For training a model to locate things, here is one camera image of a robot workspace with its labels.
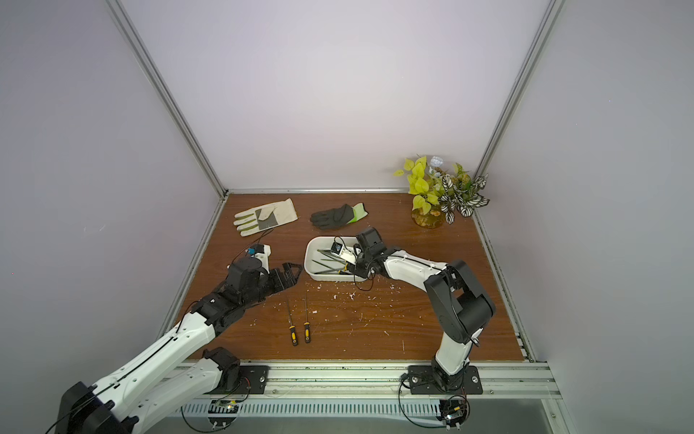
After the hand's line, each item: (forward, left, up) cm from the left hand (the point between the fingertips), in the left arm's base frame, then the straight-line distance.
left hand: (296, 270), depth 79 cm
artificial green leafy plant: (+26, -49, +10) cm, 56 cm away
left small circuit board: (-34, +18, -19) cm, 43 cm away
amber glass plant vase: (+30, -49, -12) cm, 58 cm away
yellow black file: (+14, -7, -14) cm, 21 cm away
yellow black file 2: (+8, -11, -14) cm, 20 cm away
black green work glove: (+32, -10, -14) cm, 37 cm away
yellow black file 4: (-11, -2, -15) cm, 19 cm away
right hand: (+12, -17, -8) cm, 22 cm away
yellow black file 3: (-12, +2, -15) cm, 19 cm away
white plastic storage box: (+10, -5, -15) cm, 18 cm away
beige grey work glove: (+32, +21, -14) cm, 41 cm away
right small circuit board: (-32, -44, -16) cm, 57 cm away
